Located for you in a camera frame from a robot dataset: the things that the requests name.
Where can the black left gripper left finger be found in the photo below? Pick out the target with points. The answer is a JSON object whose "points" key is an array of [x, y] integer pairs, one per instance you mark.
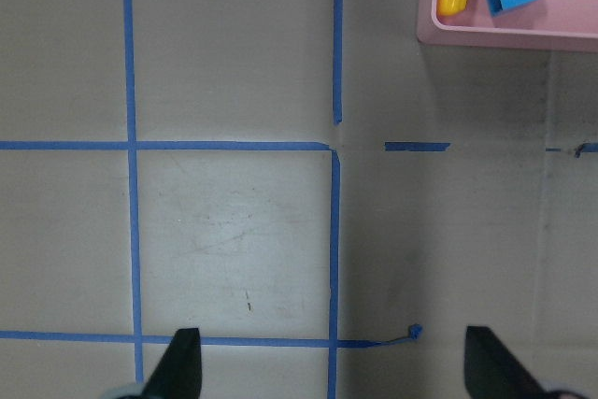
{"points": [[179, 372]]}

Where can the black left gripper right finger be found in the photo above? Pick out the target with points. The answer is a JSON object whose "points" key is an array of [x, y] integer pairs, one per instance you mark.
{"points": [[490, 370]]}

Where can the pink plastic box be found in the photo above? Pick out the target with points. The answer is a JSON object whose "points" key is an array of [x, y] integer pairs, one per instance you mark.
{"points": [[569, 25]]}

